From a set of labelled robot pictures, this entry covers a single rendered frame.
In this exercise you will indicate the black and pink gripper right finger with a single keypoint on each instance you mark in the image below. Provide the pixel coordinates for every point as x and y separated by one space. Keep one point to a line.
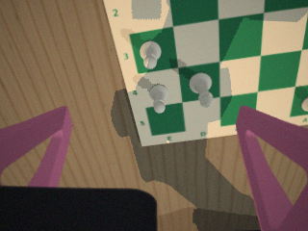
272 205

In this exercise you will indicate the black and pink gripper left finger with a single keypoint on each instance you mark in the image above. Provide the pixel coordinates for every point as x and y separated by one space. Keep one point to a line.
18 139

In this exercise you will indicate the green and cream chessboard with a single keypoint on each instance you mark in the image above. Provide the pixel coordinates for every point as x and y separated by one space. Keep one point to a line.
255 52

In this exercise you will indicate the white pawn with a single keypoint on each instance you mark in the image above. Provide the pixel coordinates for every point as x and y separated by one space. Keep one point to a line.
159 94
150 49
304 104

